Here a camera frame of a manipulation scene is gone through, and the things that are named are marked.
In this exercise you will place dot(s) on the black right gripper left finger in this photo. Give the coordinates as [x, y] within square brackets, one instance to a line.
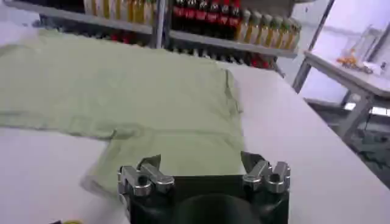
[145, 178]

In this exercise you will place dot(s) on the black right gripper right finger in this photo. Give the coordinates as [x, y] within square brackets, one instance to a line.
[268, 177]

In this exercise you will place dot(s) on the pale green shirt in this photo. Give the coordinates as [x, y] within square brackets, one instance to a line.
[128, 103]

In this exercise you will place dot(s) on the yellow object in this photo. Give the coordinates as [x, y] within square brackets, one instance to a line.
[72, 222]

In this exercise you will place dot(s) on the grey metal side table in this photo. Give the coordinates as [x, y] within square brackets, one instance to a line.
[344, 88]

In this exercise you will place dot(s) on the orange objects on side table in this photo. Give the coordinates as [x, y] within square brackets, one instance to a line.
[353, 64]

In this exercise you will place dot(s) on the shelf rack with bottles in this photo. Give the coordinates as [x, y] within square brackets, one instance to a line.
[195, 27]

